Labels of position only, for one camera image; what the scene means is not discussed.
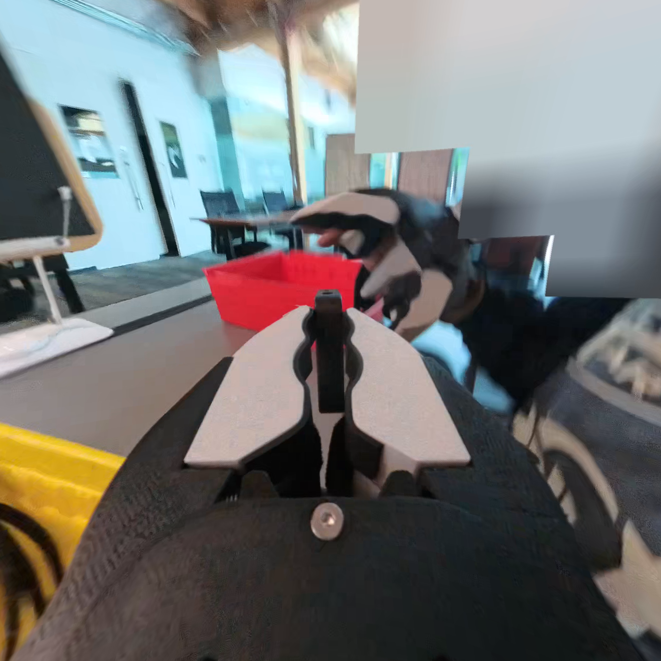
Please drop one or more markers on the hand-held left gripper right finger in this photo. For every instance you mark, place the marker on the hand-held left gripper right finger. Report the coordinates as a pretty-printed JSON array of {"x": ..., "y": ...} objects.
[{"x": 408, "y": 403}]

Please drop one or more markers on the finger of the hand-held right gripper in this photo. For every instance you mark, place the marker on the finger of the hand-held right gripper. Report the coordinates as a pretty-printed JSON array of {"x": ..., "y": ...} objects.
[
  {"x": 356, "y": 204},
  {"x": 395, "y": 263}
]

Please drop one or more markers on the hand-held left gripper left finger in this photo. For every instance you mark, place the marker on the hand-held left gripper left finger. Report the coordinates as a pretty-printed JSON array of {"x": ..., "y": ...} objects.
[{"x": 248, "y": 392}]

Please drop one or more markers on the red plastic bin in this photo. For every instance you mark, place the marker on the red plastic bin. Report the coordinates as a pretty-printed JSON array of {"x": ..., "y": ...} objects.
[{"x": 273, "y": 289}]

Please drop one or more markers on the yellow plastic bin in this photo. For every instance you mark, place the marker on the yellow plastic bin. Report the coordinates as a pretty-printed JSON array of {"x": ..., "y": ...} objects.
[{"x": 46, "y": 465}]

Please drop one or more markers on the person's right forearm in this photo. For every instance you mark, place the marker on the person's right forearm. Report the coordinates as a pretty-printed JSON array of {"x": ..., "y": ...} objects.
[{"x": 511, "y": 346}]

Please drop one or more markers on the person's right hand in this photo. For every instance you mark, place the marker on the person's right hand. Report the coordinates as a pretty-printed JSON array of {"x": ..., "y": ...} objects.
[{"x": 467, "y": 299}]

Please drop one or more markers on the brown wooden panel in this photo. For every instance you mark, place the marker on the brown wooden panel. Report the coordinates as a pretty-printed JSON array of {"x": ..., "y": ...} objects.
[
  {"x": 426, "y": 175},
  {"x": 346, "y": 165}
]

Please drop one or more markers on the black office chair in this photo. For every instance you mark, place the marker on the black office chair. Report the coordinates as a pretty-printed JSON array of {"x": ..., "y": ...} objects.
[
  {"x": 273, "y": 199},
  {"x": 219, "y": 204}
]

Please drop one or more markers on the long wooden table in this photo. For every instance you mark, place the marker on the long wooden table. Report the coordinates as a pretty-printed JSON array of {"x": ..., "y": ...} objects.
[{"x": 242, "y": 222}]

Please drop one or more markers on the wooden column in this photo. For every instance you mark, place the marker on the wooden column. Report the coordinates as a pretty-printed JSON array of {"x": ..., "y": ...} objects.
[{"x": 294, "y": 103}]

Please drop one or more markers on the dark phone sign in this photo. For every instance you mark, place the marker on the dark phone sign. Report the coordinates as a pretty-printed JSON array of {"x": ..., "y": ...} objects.
[{"x": 174, "y": 149}]

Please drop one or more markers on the wooden desk black legs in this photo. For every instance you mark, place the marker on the wooden desk black legs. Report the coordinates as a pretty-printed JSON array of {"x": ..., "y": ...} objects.
[{"x": 10, "y": 302}]

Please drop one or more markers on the door window with phone sign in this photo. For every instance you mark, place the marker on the door window with phone sign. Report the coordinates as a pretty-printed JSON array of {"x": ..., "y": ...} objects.
[{"x": 88, "y": 139}]

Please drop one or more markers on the black door post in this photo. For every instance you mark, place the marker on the black door post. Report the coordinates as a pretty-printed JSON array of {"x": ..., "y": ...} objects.
[{"x": 149, "y": 180}]

